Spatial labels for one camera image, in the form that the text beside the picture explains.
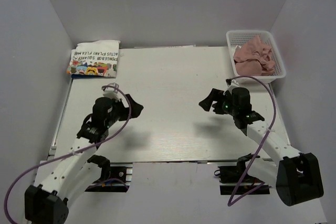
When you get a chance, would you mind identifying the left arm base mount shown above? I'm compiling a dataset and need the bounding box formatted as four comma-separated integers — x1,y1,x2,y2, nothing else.
86,163,133,193

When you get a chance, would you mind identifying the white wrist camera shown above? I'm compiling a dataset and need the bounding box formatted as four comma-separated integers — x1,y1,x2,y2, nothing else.
101,82,120,100
226,79,239,92

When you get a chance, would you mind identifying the white printed t-shirt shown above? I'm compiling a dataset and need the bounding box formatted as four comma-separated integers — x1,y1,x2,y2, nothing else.
67,40,120,78

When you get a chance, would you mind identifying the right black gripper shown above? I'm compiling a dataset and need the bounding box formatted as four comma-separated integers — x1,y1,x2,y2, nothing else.
199,88,238,116

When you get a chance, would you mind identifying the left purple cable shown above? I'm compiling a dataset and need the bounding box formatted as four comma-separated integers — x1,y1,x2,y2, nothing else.
4,84,132,224

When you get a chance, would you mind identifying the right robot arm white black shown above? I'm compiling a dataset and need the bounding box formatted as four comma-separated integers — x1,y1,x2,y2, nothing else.
199,87,324,206

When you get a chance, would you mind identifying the folded blue t-shirt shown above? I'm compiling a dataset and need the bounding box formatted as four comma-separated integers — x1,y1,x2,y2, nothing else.
71,74,93,79

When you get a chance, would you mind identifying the white plastic mesh basket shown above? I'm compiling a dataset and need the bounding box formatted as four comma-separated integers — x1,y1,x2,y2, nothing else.
226,30,286,83

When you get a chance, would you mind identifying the pink t-shirt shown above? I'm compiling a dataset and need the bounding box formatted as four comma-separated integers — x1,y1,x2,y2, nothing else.
233,35,276,76

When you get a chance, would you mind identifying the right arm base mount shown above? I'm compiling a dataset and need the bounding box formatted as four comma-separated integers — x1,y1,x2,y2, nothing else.
214,166,261,196

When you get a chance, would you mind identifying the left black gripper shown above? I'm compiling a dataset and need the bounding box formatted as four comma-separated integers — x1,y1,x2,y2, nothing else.
105,94,143,127

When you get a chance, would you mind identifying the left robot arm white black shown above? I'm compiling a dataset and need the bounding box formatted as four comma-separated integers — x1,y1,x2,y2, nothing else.
24,93,144,223

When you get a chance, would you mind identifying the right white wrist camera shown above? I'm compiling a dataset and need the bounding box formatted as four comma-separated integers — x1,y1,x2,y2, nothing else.
226,79,239,92

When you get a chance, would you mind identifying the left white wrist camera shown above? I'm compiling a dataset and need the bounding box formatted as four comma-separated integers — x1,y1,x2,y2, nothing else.
101,82,120,100

